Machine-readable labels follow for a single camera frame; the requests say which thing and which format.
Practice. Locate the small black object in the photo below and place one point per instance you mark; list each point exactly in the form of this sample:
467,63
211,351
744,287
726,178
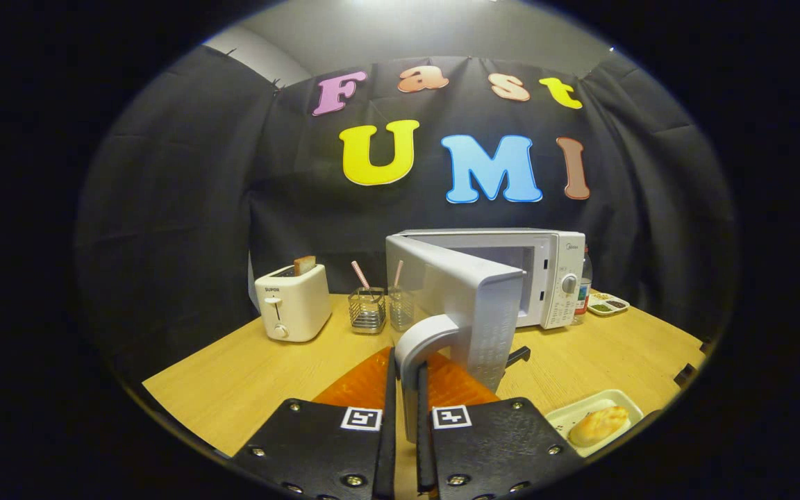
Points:
518,356

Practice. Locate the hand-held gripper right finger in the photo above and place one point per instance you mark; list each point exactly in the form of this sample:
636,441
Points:
424,451

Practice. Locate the white divided snack dish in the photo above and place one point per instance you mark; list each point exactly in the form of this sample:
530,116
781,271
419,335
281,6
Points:
608,304

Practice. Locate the black table clamp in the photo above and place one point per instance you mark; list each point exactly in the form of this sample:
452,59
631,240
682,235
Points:
685,375

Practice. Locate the golden bread roll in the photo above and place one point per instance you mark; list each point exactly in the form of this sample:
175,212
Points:
598,425

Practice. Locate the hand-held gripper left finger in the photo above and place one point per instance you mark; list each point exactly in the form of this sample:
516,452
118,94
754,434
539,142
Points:
387,444

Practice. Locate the white rectangular plate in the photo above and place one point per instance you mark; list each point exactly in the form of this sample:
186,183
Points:
567,417

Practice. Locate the plain pink straw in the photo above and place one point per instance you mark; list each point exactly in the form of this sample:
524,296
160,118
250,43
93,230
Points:
398,273

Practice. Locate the pink striped straw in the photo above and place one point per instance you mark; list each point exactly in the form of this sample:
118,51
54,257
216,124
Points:
360,274

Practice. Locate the clear water bottle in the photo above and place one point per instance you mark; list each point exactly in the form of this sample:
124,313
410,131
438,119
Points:
584,288

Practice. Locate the toast slice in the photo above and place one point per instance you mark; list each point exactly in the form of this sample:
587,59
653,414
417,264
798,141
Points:
305,264

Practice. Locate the white microwave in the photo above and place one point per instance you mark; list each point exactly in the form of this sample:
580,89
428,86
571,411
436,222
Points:
469,298

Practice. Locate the white toaster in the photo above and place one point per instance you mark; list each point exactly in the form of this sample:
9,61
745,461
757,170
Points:
299,305

